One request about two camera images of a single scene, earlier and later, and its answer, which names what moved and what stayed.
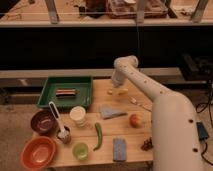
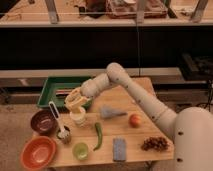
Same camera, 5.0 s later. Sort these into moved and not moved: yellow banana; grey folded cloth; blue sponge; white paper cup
Moved: yellow banana
Not moved: white paper cup; grey folded cloth; blue sponge
